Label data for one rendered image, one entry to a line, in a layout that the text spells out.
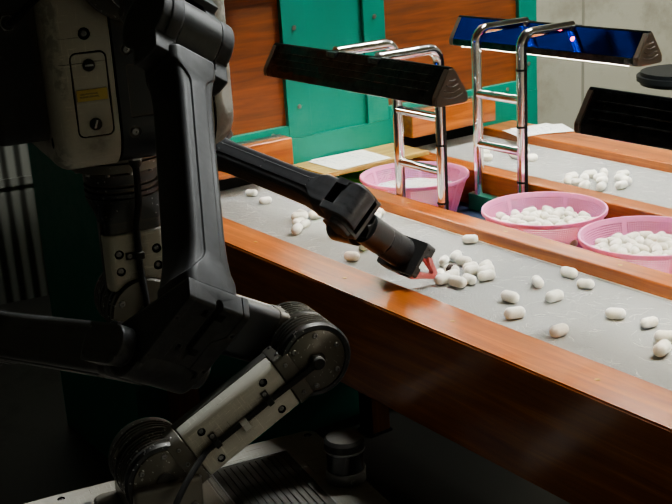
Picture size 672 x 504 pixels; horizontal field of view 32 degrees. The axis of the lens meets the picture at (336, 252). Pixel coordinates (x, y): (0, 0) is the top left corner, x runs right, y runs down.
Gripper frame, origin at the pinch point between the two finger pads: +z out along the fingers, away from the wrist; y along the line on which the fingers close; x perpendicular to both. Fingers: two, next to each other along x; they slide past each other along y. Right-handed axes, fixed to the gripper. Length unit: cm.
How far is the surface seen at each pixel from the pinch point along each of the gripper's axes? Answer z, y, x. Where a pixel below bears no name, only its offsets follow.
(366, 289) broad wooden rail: -11.5, 0.9, 8.9
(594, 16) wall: 216, 212, -173
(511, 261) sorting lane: 16.2, -0.9, -10.5
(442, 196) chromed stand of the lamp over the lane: 22.3, 32.0, -20.4
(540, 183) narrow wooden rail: 45, 30, -36
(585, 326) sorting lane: 3.9, -33.6, -1.8
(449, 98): -7.6, 10.7, -31.3
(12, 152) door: 28, 257, 11
